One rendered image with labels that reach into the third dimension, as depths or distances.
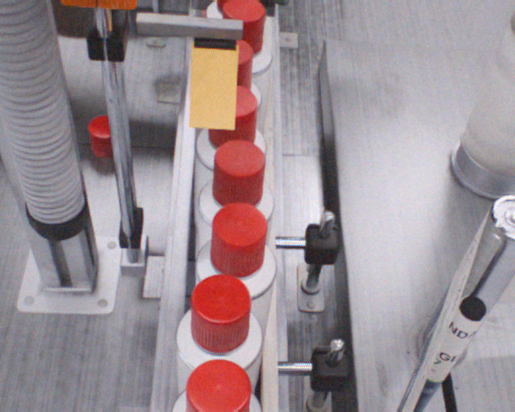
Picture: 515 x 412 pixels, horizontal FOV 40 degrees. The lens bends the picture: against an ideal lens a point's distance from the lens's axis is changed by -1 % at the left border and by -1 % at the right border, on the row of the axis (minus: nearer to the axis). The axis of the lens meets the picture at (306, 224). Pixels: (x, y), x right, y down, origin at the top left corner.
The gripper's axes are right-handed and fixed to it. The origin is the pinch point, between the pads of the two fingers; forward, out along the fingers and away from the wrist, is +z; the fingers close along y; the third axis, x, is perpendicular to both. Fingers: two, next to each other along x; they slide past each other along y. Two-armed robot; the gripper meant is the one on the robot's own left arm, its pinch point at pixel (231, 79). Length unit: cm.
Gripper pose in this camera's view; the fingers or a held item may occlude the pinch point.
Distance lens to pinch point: 72.5
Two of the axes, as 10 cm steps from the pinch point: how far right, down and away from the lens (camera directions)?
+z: -0.8, 9.7, 2.4
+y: 9.9, 0.5, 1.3
